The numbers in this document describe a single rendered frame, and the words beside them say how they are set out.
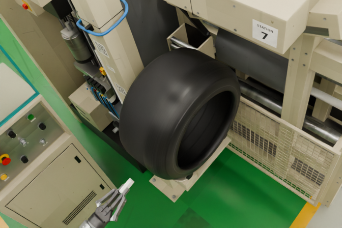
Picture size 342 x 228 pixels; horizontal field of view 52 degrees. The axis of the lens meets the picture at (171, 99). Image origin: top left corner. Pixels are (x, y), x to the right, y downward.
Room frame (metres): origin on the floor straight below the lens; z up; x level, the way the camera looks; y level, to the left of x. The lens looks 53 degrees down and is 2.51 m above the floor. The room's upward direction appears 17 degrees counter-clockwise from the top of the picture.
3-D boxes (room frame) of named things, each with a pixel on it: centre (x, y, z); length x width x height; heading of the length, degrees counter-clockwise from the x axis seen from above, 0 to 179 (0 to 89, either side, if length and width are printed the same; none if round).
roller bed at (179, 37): (1.35, -0.19, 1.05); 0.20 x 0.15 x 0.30; 34
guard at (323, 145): (0.94, -0.40, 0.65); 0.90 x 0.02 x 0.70; 34
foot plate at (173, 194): (1.15, 0.16, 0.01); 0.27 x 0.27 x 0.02; 34
